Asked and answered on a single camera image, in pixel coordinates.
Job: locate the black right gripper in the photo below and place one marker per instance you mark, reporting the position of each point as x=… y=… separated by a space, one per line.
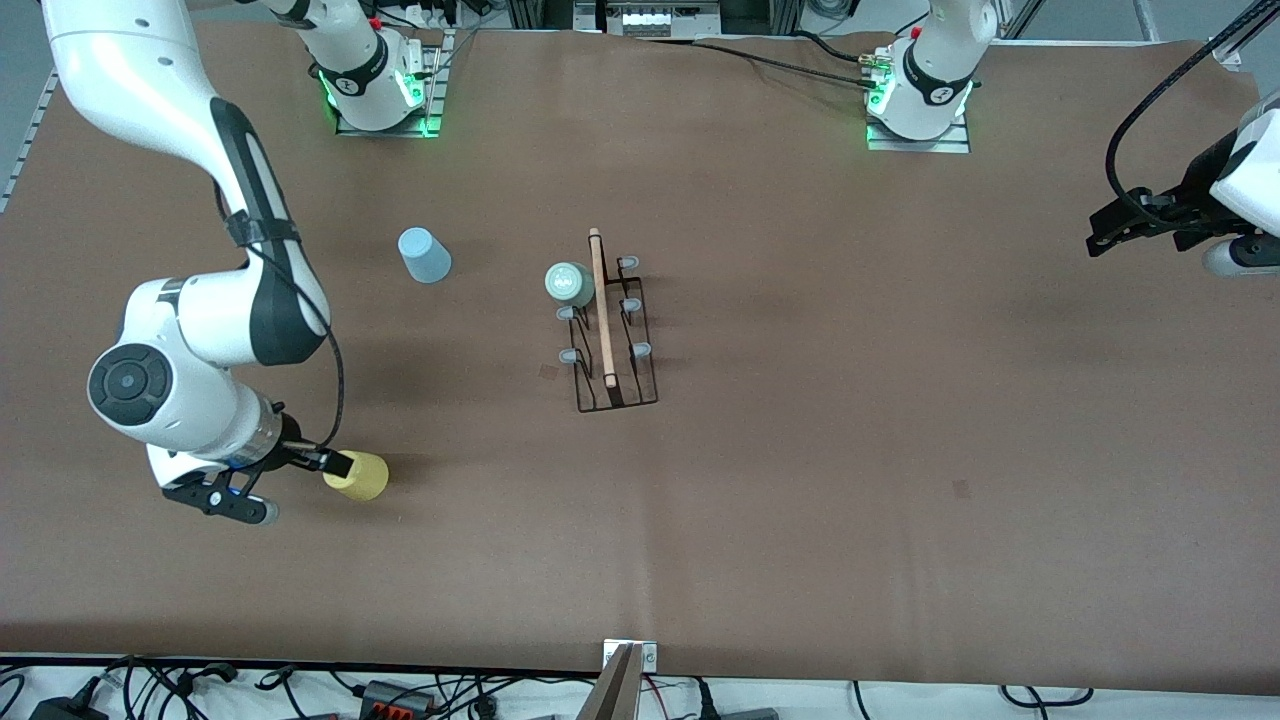
x=296 y=455

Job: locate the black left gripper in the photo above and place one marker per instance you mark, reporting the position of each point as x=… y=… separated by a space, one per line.
x=1188 y=193

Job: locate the yellow plastic cup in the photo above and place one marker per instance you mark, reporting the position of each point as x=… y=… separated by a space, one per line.
x=365 y=478

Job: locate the pale green plastic cup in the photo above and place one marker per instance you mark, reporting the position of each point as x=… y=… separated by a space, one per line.
x=568 y=284

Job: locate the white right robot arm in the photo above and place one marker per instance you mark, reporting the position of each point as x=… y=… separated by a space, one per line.
x=130 y=80

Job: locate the light blue plastic cup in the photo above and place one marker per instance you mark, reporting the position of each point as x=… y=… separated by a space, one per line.
x=425 y=257

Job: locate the black orange power adapter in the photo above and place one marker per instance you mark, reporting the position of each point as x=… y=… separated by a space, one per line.
x=398 y=697

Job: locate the brown table cover sheet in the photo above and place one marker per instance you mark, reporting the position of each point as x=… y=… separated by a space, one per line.
x=800 y=500

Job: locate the white power strip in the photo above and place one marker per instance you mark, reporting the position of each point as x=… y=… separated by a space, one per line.
x=660 y=18

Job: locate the aluminium corner frame profile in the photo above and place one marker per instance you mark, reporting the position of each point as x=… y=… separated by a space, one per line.
x=1232 y=50

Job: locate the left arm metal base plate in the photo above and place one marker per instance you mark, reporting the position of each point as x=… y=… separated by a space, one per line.
x=915 y=145

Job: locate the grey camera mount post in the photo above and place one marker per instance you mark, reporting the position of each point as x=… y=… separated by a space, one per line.
x=612 y=695

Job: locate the silver camera mount bracket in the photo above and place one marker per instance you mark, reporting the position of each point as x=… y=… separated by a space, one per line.
x=650 y=655

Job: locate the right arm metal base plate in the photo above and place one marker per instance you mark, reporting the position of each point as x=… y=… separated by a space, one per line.
x=432 y=90

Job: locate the aluminium table edge rail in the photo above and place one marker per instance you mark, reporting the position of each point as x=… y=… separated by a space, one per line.
x=25 y=140

